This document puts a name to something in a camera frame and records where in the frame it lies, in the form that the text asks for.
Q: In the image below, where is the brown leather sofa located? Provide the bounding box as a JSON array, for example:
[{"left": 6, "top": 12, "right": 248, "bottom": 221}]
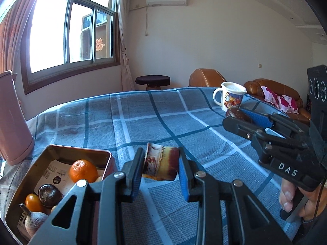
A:
[{"left": 243, "top": 79, "right": 312, "bottom": 126}]

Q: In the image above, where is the brown leather chair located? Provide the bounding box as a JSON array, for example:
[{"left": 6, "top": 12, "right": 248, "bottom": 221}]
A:
[{"left": 189, "top": 68, "right": 228, "bottom": 88}]

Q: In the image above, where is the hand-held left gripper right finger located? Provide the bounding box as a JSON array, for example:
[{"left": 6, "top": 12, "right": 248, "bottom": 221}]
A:
[{"left": 178, "top": 147, "right": 292, "bottom": 245}]

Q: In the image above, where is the printed paper sheet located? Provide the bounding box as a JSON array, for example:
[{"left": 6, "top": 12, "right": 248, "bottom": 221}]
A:
[{"left": 17, "top": 159, "right": 105, "bottom": 235}]

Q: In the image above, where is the pink electric kettle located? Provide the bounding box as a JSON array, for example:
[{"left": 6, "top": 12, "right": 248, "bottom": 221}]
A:
[{"left": 0, "top": 70, "right": 35, "bottom": 165}]

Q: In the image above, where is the pink long curtain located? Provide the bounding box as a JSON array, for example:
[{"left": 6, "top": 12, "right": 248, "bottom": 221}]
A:
[{"left": 0, "top": 0, "right": 54, "bottom": 74}]

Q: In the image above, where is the person's right hand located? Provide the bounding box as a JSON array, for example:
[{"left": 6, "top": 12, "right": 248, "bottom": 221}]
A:
[{"left": 279, "top": 178, "right": 327, "bottom": 222}]

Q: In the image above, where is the smooth oval orange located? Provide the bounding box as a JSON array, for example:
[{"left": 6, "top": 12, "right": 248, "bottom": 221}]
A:
[{"left": 25, "top": 193, "right": 46, "bottom": 213}]

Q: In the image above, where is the dark round stool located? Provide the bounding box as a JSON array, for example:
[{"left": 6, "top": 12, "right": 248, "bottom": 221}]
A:
[{"left": 135, "top": 75, "right": 171, "bottom": 91}]

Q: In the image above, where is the brown framed sliding window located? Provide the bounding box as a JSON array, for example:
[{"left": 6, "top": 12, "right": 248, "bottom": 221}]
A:
[{"left": 20, "top": 0, "right": 121, "bottom": 96}]

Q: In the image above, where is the pink narrow curtain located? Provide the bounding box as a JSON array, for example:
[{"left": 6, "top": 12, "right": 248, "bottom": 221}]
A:
[{"left": 116, "top": 0, "right": 136, "bottom": 91}]

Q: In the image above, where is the red metal tin box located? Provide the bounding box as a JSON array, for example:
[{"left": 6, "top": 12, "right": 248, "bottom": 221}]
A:
[{"left": 4, "top": 144, "right": 118, "bottom": 245}]

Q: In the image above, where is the white printed cup with lid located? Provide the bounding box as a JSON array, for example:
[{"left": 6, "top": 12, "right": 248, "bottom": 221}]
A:
[{"left": 213, "top": 82, "right": 248, "bottom": 112}]

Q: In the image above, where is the pink floral cushion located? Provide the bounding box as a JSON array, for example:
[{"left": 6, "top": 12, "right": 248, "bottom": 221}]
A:
[
  {"left": 261, "top": 86, "right": 281, "bottom": 108},
  {"left": 277, "top": 95, "right": 299, "bottom": 114}
]

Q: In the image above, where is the blue plaid tablecloth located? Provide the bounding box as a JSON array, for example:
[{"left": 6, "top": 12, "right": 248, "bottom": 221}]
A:
[{"left": 0, "top": 87, "right": 311, "bottom": 245}]

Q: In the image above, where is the large orange mandarin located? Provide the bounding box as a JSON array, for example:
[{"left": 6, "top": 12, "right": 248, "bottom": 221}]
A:
[{"left": 69, "top": 159, "right": 99, "bottom": 184}]

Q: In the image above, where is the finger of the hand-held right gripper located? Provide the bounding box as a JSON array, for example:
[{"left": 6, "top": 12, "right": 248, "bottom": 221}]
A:
[
  {"left": 223, "top": 117, "right": 308, "bottom": 162},
  {"left": 240, "top": 108, "right": 311, "bottom": 148}
]

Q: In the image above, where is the snack packet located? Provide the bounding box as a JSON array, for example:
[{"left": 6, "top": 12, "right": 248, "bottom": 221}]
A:
[{"left": 142, "top": 143, "right": 180, "bottom": 182}]

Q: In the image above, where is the dark brown chocolate ball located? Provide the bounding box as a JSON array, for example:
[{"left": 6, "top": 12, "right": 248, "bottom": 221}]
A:
[{"left": 38, "top": 184, "right": 64, "bottom": 208}]

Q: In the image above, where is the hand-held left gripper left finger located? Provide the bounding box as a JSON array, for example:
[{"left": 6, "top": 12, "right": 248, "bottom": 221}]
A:
[{"left": 33, "top": 147, "right": 145, "bottom": 245}]

